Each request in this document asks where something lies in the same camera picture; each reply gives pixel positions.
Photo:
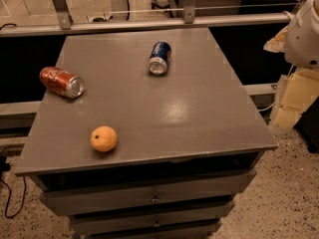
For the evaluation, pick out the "blue pepsi can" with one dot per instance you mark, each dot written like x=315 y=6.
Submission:
x=159 y=58

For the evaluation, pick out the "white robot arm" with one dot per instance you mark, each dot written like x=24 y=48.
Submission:
x=302 y=37

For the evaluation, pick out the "red coca-cola can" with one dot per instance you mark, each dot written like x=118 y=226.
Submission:
x=62 y=82

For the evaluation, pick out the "grey drawer cabinet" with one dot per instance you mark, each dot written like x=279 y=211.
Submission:
x=188 y=140

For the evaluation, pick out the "orange fruit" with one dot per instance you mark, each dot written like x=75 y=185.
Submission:
x=104 y=138

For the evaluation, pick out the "yellow foam block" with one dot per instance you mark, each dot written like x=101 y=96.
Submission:
x=294 y=95

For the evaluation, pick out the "grey metal rail frame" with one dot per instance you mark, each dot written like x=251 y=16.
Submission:
x=63 y=17

